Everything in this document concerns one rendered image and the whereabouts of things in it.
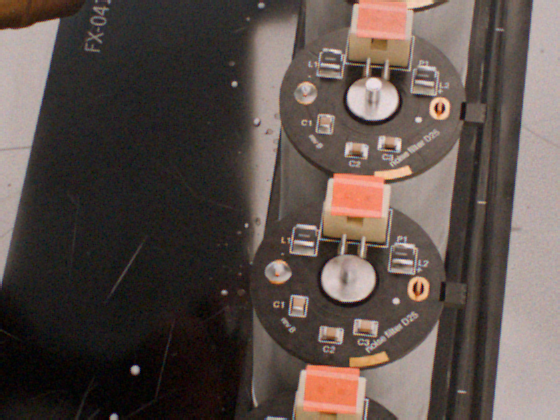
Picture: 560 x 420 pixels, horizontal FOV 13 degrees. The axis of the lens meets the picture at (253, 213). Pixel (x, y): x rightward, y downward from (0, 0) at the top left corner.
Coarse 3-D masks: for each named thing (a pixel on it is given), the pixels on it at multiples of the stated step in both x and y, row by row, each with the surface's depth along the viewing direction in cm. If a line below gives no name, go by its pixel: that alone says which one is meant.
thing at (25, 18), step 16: (0, 0) 30; (16, 0) 30; (32, 0) 30; (48, 0) 30; (64, 0) 31; (80, 0) 31; (0, 16) 30; (16, 16) 30; (32, 16) 30; (48, 16) 31; (64, 16) 31
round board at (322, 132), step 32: (320, 64) 33; (352, 64) 33; (384, 64) 33; (416, 64) 33; (448, 64) 33; (288, 96) 33; (320, 96) 33; (416, 96) 33; (448, 96) 33; (288, 128) 33; (320, 128) 33; (352, 128) 33; (384, 128) 33; (416, 128) 33; (448, 128) 33; (320, 160) 32; (352, 160) 32; (384, 160) 32; (416, 160) 32
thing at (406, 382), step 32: (352, 256) 32; (320, 288) 32; (352, 288) 31; (416, 288) 31; (256, 320) 32; (256, 352) 32; (416, 352) 31; (256, 384) 33; (288, 384) 32; (384, 384) 32; (416, 384) 32; (416, 416) 33
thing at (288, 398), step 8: (288, 392) 31; (296, 392) 31; (272, 400) 31; (280, 400) 31; (288, 400) 31; (368, 400) 31; (256, 408) 31; (264, 408) 31; (272, 408) 31; (280, 408) 31; (288, 408) 31; (368, 408) 31; (376, 408) 31; (384, 408) 31; (248, 416) 30; (256, 416) 30; (264, 416) 30; (272, 416) 30; (280, 416) 30; (288, 416) 30; (368, 416) 30; (376, 416) 31; (384, 416) 31; (392, 416) 30
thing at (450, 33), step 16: (320, 0) 35; (336, 0) 34; (464, 0) 34; (320, 16) 35; (336, 16) 35; (352, 16) 34; (416, 16) 34; (432, 16) 34; (448, 16) 34; (464, 16) 35; (320, 32) 35; (416, 32) 34; (432, 32) 35; (448, 32) 35; (464, 32) 35; (448, 48) 35; (464, 48) 36; (464, 64) 36; (464, 80) 37
